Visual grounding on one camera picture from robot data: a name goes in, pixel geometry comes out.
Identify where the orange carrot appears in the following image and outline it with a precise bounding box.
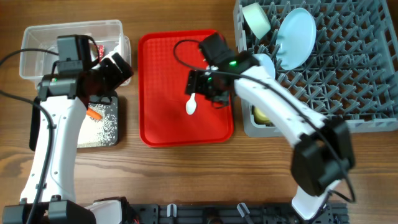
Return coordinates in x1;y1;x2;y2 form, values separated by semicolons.
86;108;102;120

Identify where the white plastic spoon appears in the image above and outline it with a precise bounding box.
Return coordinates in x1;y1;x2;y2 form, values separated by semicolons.
185;93;197;115

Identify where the red snack wrapper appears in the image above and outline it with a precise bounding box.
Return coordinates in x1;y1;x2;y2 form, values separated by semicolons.
94;45;104;58

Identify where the white rice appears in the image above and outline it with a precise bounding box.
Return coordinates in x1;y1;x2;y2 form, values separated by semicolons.
76;104;119;147

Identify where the yellow plastic cup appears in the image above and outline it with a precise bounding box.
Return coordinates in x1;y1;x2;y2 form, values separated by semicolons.
252;106;272;125

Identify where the light blue rice bowl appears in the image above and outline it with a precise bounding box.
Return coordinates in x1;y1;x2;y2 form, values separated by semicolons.
254;54;275;79

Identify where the green bowl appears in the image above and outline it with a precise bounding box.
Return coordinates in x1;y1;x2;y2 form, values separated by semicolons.
242;2;271;39

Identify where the light blue plate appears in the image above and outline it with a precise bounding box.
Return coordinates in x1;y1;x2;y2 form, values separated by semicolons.
276;7;317;70

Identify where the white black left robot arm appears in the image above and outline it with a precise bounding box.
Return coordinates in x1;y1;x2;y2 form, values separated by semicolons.
2;35;135;223

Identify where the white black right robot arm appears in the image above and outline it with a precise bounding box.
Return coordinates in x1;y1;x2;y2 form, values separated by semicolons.
185;33;356;221

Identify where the black waste tray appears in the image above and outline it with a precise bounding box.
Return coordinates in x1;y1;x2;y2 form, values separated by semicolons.
29;90;119;152

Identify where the clear plastic waste bin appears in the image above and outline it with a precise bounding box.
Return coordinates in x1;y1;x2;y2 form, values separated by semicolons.
19;20;132;86

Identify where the grey dishwasher rack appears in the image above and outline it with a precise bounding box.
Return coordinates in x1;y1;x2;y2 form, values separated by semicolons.
233;0;397;133

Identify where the red serving tray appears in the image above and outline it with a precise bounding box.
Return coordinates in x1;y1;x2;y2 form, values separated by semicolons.
137;29;234;147

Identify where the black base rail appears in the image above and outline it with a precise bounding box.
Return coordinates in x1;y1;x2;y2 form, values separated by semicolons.
121;203;350;224

